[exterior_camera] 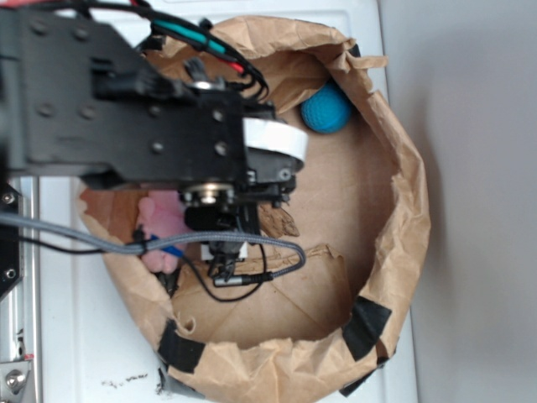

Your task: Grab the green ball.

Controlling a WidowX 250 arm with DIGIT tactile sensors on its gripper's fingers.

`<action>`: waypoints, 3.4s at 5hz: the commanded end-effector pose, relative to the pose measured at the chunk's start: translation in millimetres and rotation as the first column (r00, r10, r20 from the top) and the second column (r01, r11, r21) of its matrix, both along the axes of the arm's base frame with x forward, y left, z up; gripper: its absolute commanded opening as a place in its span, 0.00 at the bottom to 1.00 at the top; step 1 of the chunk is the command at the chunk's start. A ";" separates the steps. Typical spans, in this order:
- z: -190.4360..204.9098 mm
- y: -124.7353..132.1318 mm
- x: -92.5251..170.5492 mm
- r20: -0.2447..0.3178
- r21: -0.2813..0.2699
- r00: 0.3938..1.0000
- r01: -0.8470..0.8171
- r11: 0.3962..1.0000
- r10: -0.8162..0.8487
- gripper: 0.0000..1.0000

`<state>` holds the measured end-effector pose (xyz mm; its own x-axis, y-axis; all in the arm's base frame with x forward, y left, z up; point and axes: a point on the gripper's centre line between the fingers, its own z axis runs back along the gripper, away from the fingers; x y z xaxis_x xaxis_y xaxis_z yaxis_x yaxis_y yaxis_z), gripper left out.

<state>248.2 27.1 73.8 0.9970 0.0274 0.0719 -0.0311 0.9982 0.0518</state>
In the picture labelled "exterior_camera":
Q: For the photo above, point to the black tape piece left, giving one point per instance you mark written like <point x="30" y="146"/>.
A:
<point x="179" y="352"/>

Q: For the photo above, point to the pink plush toy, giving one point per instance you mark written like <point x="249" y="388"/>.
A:
<point x="161" y="214"/>

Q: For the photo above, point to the white tape band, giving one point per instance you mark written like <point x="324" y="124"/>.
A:
<point x="275" y="136"/>

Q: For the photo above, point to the white plastic bin lid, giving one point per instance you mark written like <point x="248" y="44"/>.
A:
<point x="91" y="350"/>

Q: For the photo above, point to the brown wood piece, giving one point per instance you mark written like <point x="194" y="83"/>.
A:
<point x="276" y="222"/>

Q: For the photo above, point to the black tape piece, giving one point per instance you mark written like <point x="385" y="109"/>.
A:
<point x="363" y="331"/>
<point x="179" y="352"/>

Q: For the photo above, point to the aluminium rail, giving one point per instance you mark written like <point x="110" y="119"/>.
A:
<point x="21" y="364"/>

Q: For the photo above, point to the blue dimpled ball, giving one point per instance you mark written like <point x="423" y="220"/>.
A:
<point x="328" y="111"/>

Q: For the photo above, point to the black tape piece right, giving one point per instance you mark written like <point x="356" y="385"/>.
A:
<point x="363" y="331"/>

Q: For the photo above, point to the brown paper bag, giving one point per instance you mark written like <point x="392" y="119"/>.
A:
<point x="362" y="210"/>

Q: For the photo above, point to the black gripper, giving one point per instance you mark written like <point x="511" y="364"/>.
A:
<point x="226" y="181"/>

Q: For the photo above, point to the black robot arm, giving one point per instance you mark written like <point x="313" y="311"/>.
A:
<point x="78" y="100"/>

